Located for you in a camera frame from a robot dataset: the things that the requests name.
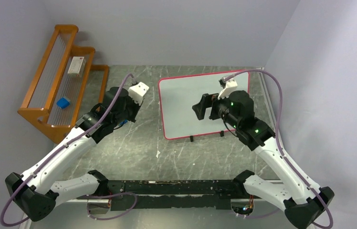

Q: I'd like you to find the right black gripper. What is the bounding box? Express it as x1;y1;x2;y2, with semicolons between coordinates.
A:
191;89;240;129

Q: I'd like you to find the red framed whiteboard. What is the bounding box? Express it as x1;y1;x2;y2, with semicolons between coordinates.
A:
158;70;237;140

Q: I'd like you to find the blue eraser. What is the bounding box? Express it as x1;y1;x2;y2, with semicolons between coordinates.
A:
56;97;71;109
115;120;127;129

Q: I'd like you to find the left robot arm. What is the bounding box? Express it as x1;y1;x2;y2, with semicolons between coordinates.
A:
5;83;149;221

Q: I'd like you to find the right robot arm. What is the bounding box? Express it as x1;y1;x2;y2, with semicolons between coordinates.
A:
192;91;335;229

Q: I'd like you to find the blue eraser on shelf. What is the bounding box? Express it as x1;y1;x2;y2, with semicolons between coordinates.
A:
56;97;71;109

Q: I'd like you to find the white red cardboard box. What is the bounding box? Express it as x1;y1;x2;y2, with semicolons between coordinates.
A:
67;56;86;77

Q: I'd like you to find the orange wooden shelf rack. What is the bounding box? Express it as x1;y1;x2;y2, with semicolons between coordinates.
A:
18;24;109;144

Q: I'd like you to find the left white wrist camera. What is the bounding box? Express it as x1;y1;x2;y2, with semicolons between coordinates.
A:
128;82;149;105

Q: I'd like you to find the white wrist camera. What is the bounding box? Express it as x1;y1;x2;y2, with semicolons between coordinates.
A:
128;82;149;105
218;77;238;100

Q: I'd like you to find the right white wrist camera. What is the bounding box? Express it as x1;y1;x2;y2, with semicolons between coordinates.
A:
218;77;238;100

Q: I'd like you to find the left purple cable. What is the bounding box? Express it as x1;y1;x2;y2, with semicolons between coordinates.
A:
0;73;138;227

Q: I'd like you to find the purple cable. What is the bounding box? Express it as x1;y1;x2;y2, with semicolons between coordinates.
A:
220;70;334;229
0;73;138;227

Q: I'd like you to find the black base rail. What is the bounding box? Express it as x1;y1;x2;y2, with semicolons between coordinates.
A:
88;180;250;211

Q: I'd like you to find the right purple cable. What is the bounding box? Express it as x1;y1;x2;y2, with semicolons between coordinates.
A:
220;70;334;229

